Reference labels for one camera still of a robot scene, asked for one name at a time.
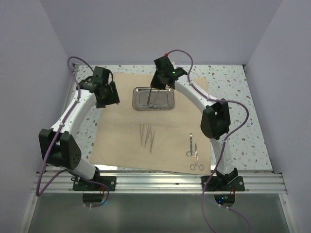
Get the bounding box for steel tweezers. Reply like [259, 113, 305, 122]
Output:
[150, 131, 155, 154]
[144, 125, 151, 147]
[139, 123, 144, 145]

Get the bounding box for beige cloth surgical kit wrap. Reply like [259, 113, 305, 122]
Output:
[90, 73, 211, 175]

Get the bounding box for steel surgical scissors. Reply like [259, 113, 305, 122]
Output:
[186, 133, 197, 157]

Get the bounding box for steel hemostat forceps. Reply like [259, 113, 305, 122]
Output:
[190, 144, 204, 171]

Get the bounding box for steel ring-handled forceps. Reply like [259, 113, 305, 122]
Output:
[146, 88, 160, 109]

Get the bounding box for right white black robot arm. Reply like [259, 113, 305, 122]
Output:
[151, 56, 238, 191]

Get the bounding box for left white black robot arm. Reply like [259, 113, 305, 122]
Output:
[39, 67, 120, 191]

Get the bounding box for steel instrument tray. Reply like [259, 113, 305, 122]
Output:
[132, 87, 175, 111]

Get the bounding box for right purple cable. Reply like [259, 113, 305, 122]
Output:
[163, 50, 251, 233]

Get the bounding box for purple cable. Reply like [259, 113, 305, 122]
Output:
[163, 50, 251, 233]
[35, 57, 110, 208]

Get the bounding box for aluminium front rail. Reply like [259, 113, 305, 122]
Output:
[31, 171, 289, 195]

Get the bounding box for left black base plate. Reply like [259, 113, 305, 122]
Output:
[71, 176, 117, 191]

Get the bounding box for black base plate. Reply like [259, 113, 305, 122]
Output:
[71, 176, 117, 191]
[205, 176, 245, 192]

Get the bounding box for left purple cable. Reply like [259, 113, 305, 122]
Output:
[35, 57, 110, 208]

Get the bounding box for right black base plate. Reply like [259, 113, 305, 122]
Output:
[205, 176, 245, 192]

